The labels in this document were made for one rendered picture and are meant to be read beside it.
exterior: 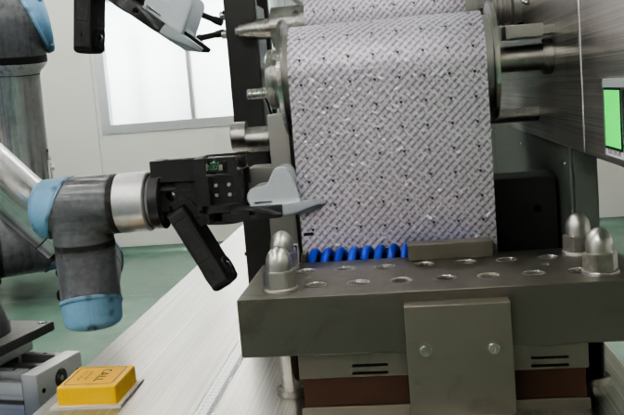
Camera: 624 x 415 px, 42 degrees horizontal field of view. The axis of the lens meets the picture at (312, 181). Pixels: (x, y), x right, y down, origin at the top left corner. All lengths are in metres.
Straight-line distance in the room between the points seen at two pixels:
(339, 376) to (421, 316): 0.11
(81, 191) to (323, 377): 0.39
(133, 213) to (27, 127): 0.62
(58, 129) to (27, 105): 5.54
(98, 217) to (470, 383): 0.48
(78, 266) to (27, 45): 0.62
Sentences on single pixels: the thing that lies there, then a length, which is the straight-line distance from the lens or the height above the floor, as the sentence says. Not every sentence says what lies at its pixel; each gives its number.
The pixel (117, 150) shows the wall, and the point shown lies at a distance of 6.95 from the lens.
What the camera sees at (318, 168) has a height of 1.14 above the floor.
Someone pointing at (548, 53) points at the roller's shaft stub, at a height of 1.25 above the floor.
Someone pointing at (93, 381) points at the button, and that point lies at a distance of 0.98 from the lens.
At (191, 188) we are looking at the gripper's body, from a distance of 1.00.
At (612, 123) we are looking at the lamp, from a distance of 0.76.
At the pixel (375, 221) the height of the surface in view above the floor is 1.07.
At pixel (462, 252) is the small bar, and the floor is 1.04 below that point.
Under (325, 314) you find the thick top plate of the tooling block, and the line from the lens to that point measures 0.81.
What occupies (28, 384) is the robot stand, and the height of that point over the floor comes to 0.76.
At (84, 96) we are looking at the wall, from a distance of 7.03.
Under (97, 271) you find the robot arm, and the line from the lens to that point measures 1.04.
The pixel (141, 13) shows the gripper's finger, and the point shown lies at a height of 1.34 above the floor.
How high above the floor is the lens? 1.23
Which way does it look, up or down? 6 degrees down
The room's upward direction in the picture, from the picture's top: 5 degrees counter-clockwise
